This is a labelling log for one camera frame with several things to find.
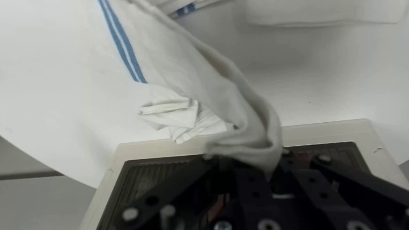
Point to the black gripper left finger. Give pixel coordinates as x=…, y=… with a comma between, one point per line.
x=187, y=193

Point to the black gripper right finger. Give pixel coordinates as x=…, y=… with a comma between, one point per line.
x=327, y=194

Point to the white towel with blue stripes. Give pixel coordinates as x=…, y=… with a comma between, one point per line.
x=79, y=77

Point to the white three-tier storage cabinet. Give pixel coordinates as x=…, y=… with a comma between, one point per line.
x=354, y=142

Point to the round white table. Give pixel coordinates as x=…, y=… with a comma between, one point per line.
x=320, y=73

